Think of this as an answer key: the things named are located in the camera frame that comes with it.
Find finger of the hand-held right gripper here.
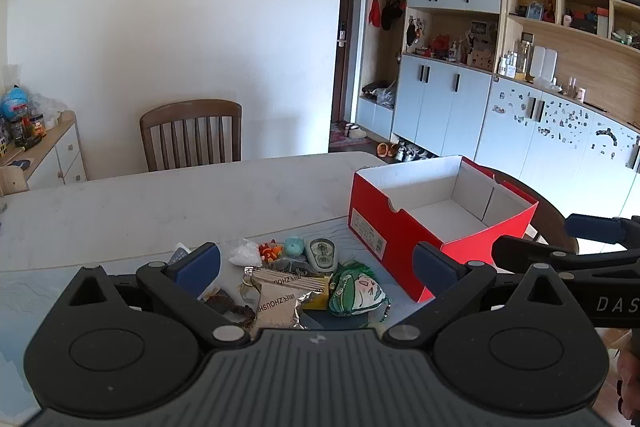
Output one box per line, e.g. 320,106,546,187
491,234,591,275
565,213,640,250

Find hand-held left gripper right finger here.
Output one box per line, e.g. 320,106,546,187
382,241,583,350

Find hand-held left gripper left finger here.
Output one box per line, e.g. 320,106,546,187
67,242,251,349

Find dark blue tissue packet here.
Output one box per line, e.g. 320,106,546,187
167,243,223,302

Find dark brown braided cord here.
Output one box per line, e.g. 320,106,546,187
202,288,257,327

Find orange toy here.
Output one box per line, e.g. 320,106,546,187
257,241,285,264

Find red shoe box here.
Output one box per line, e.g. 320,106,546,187
348,155,540,304

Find green plush pouch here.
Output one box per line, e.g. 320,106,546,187
327,261,391,323

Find silver snack packet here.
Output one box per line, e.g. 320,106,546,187
248,269,333,333

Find clear bag of dark bits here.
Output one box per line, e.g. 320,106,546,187
267,256,313,278

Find green and white tape dispenser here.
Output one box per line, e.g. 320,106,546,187
303,236,338,273

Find yellow box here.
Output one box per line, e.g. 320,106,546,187
302,276,335,312

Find person's right hand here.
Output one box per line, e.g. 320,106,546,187
617,342,640,420

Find round-backed wooden chair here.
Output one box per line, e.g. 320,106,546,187
477,164,581,255

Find white plastic bag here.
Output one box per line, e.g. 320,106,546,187
228,238,263,268

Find row of white sneakers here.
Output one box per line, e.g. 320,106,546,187
396,143,433,160

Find slatted wooden chair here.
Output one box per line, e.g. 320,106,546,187
139,99,243,172

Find pale blue table mat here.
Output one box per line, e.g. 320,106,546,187
0,214,431,408

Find red patterned rug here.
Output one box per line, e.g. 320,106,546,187
328,122,373,152

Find white sideboard with wooden top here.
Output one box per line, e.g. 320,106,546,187
0,109,88,195

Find grey plastic bag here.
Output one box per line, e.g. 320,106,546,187
375,82,398,108

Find light wooden stool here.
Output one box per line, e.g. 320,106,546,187
0,166,30,196

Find crumpled clear plastic bag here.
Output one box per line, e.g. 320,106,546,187
27,92,63,128

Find dark brown door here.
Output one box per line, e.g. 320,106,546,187
336,0,358,122

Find blue globe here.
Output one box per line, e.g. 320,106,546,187
0,87,28,120

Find hanging black bag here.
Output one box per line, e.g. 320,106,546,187
381,0,405,32

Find large white wall cabinet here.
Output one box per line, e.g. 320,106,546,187
356,0,640,220

